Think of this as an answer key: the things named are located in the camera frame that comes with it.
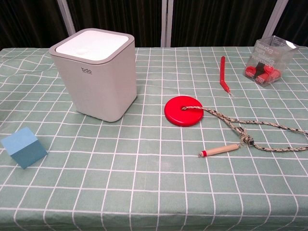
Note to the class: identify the pink plastic bin lid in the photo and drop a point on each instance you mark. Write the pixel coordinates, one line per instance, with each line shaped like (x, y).
(96, 45)

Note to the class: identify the clear plastic box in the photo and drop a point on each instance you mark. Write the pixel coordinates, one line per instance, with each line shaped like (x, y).
(267, 53)

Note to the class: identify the green checked tablecloth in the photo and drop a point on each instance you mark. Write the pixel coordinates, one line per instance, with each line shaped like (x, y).
(154, 180)

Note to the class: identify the red bent stick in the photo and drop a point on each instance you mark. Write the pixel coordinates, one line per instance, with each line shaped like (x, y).
(222, 69)

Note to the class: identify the wooden peg with red tip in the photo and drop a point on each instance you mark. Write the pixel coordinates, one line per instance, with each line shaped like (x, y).
(221, 149)

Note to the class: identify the blue cube block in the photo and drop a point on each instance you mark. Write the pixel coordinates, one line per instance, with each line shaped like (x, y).
(24, 149)

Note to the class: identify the dark pleated curtain panel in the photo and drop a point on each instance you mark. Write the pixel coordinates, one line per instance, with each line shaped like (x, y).
(115, 16)
(298, 19)
(24, 21)
(216, 21)

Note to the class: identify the grey metal partition post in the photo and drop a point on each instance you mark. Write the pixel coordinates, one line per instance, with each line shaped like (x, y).
(166, 24)
(67, 16)
(274, 21)

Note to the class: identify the red disc with hole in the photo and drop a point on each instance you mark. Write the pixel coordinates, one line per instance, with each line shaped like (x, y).
(175, 113)

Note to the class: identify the white lidded bin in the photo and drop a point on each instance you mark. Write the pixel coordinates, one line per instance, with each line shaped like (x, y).
(101, 91)

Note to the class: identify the small black block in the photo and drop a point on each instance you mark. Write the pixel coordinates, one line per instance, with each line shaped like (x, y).
(259, 68)

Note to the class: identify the red plastic roller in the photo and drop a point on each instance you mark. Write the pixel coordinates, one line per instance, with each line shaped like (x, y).
(250, 71)
(274, 73)
(263, 78)

